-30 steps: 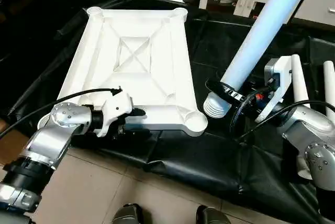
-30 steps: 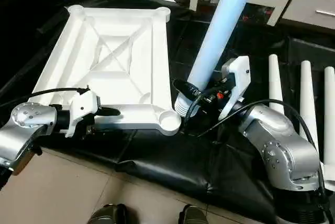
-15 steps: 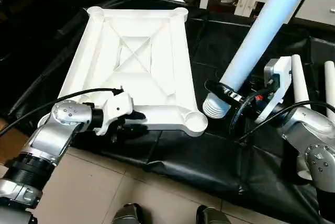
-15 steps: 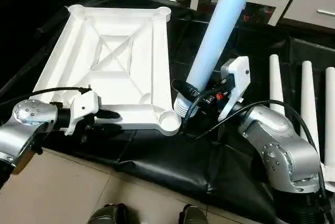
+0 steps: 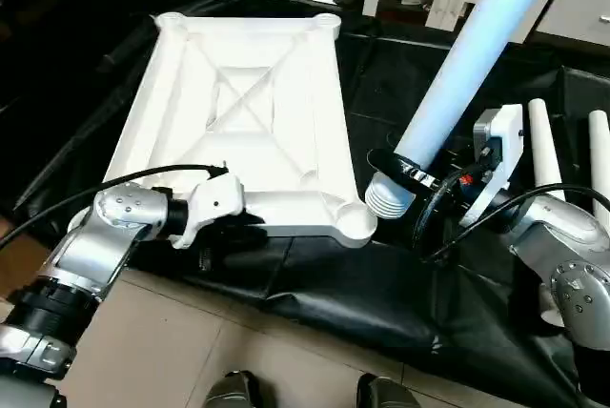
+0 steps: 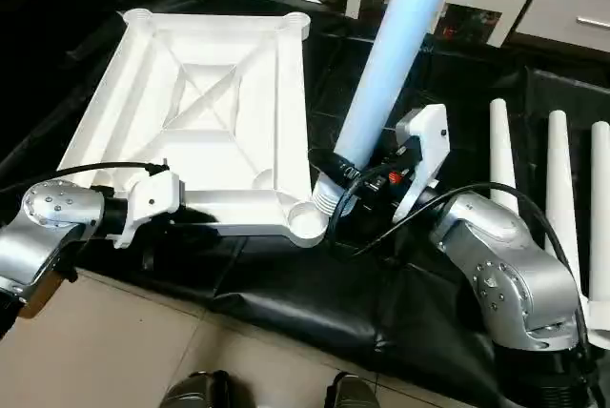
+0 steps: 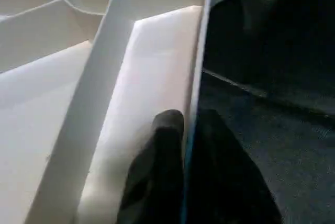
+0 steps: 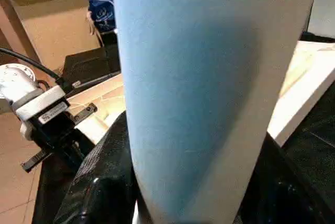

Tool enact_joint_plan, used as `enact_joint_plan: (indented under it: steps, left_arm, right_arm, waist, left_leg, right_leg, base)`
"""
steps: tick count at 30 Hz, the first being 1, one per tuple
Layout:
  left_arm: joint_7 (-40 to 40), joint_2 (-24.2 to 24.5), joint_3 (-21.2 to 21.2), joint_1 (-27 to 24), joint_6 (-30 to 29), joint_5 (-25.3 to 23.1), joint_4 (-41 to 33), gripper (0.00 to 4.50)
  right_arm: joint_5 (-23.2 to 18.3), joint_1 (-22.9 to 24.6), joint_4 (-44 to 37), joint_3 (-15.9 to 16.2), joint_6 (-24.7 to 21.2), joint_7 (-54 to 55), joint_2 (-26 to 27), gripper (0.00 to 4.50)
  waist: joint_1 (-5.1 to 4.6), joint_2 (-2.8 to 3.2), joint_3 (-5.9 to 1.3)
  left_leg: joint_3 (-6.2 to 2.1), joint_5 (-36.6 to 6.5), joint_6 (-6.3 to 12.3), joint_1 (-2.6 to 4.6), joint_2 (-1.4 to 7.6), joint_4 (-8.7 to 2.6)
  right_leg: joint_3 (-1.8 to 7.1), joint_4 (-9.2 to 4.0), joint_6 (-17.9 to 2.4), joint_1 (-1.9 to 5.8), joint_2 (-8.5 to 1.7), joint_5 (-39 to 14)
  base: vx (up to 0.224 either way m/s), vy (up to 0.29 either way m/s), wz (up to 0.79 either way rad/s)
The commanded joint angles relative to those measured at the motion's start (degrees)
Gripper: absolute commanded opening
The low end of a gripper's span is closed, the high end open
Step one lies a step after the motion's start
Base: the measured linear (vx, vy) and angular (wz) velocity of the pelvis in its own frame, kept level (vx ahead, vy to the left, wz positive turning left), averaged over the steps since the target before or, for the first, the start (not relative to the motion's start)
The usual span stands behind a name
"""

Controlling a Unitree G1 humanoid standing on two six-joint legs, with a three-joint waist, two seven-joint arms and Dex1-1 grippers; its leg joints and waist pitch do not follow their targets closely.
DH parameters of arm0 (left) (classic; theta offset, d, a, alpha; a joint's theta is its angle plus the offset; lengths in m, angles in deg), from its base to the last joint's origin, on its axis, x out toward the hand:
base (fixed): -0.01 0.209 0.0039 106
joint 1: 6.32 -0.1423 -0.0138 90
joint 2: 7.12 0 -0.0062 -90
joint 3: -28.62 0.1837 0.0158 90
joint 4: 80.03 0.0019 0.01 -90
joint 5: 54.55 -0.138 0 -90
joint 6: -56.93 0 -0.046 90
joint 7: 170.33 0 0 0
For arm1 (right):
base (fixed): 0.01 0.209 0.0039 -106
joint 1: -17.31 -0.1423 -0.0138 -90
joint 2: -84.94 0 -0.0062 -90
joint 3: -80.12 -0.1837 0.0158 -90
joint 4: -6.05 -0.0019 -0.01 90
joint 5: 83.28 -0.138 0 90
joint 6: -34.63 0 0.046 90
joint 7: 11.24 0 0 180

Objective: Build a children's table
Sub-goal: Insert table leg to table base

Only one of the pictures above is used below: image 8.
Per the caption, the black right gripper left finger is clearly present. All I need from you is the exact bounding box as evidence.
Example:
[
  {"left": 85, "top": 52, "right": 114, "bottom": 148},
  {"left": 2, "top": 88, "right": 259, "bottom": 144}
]
[{"left": 53, "top": 110, "right": 141, "bottom": 224}]

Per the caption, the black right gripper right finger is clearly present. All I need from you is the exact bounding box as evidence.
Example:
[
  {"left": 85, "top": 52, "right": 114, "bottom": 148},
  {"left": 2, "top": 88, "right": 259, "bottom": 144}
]
[{"left": 234, "top": 132, "right": 328, "bottom": 224}]

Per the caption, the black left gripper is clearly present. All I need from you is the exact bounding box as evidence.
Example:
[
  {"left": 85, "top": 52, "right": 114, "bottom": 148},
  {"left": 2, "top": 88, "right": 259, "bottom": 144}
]
[{"left": 20, "top": 103, "right": 99, "bottom": 174}]

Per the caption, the white plastic table top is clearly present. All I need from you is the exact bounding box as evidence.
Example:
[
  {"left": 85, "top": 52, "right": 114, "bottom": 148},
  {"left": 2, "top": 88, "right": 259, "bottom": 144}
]
[{"left": 65, "top": 40, "right": 335, "bottom": 148}]

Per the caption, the white plastic table leg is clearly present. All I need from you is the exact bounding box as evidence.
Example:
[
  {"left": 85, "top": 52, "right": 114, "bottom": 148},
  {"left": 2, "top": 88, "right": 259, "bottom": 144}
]
[{"left": 111, "top": 0, "right": 321, "bottom": 224}]

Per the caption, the black mat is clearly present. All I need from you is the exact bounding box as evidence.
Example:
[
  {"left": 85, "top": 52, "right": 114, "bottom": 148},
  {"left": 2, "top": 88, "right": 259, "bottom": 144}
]
[{"left": 31, "top": 31, "right": 335, "bottom": 224}]

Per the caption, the black case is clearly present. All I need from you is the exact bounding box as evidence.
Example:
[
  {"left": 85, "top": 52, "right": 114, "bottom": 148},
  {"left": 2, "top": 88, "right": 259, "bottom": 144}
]
[{"left": 64, "top": 43, "right": 121, "bottom": 84}]

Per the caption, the light brown wooden shelf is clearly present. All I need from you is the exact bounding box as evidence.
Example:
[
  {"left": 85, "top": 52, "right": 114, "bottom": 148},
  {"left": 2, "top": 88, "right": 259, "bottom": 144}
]
[{"left": 0, "top": 0, "right": 114, "bottom": 65}]

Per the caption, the blue printed package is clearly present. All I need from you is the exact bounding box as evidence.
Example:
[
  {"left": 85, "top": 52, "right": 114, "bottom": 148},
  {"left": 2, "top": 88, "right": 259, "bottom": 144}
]
[{"left": 87, "top": 0, "right": 117, "bottom": 36}]

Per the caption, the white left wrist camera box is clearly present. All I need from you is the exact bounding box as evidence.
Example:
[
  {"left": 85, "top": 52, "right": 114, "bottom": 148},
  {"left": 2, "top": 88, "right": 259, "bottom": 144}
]
[{"left": 14, "top": 85, "right": 71, "bottom": 141}]

